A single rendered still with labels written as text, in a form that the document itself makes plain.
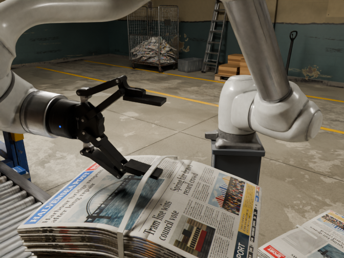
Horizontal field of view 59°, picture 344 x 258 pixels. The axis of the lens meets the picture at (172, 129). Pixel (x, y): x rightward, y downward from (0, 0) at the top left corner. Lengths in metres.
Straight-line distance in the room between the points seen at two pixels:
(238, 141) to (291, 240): 0.40
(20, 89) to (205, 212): 0.42
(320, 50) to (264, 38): 6.72
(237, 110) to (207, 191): 0.58
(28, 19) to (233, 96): 0.77
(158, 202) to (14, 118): 0.32
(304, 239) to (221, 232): 0.59
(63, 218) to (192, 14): 8.67
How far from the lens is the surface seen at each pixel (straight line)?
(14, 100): 0.64
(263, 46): 0.88
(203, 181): 0.65
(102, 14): 0.72
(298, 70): 7.74
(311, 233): 1.14
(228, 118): 1.19
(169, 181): 0.63
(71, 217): 0.58
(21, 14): 0.62
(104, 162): 0.61
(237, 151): 1.21
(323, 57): 7.56
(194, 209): 0.57
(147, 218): 0.52
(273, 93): 0.99
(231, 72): 7.22
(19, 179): 1.54
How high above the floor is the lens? 1.50
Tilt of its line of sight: 21 degrees down
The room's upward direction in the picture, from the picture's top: straight up
